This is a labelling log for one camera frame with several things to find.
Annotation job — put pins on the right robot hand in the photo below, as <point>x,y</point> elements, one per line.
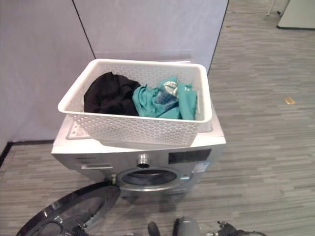
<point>236,232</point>

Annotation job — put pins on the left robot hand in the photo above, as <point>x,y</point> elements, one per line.
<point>188,227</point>

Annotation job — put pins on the white perforated plastic laundry basket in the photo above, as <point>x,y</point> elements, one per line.
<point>128,127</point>

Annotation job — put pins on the black washer display panel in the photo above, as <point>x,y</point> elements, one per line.
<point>189,156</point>

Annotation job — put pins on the silver washer control knob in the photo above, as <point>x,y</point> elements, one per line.
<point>143,160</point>

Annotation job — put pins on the metal washer door hinge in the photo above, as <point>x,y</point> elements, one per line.
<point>113,179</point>

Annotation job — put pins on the round glass washer door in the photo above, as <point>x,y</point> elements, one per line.
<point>73,209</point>

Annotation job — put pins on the blue energy label sticker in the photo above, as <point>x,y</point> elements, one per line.
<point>201,167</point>

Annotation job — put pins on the silver front-load washing machine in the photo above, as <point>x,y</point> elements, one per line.
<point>98,157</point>

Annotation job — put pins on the teal garment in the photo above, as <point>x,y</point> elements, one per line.
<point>169,108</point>

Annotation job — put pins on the black garment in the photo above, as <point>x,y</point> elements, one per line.
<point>108,96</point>

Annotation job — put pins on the white cabinet with dark base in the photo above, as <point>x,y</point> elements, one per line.
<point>299,14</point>

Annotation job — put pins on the white metal furniture leg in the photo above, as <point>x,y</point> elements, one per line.
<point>270,7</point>

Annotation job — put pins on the white partition panel black frame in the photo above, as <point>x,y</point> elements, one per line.
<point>34,68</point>
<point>152,27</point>

